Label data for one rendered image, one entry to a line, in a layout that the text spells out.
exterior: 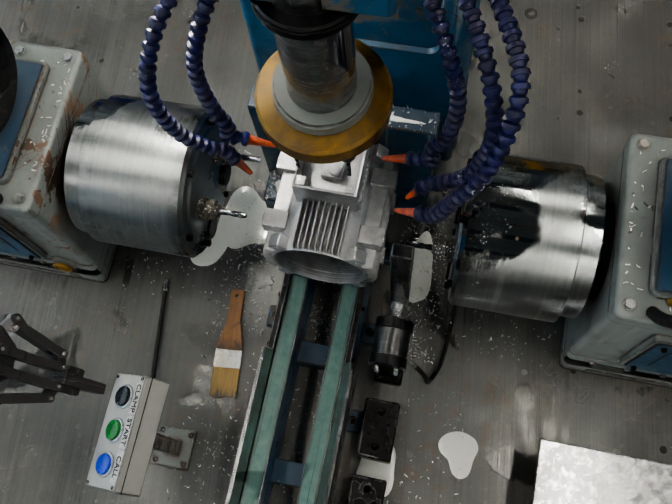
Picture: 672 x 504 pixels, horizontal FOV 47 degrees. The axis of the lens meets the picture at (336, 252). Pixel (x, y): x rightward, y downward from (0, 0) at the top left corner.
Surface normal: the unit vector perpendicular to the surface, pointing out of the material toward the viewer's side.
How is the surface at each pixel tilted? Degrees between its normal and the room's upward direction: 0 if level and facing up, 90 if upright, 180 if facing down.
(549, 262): 36
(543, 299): 66
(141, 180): 25
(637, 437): 0
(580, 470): 0
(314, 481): 0
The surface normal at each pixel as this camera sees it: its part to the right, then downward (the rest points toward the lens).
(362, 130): -0.06, -0.32
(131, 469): 0.79, -0.03
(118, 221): -0.20, 0.67
